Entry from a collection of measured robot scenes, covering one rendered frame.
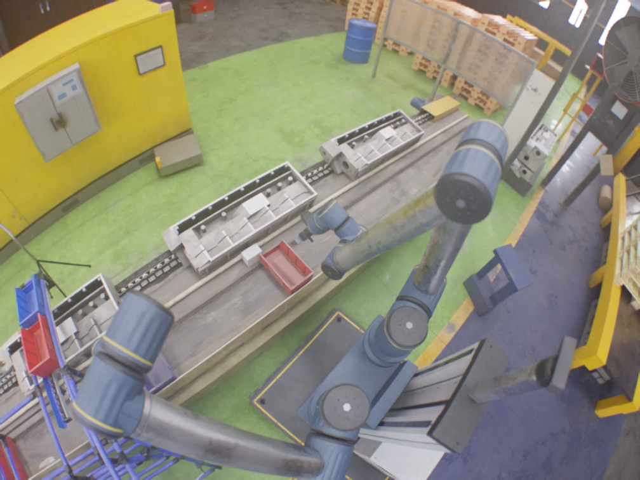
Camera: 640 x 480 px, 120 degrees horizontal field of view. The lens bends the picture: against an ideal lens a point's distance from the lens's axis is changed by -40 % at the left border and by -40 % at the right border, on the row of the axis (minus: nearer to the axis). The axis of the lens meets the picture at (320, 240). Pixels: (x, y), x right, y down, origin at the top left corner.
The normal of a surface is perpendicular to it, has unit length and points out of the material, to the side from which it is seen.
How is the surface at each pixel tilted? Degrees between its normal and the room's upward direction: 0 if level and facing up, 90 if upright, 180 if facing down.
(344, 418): 0
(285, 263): 0
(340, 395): 0
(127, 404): 48
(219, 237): 31
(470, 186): 83
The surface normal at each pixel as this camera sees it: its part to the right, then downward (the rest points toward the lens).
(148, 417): 0.78, -0.40
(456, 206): -0.56, 0.66
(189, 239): 0.22, -0.42
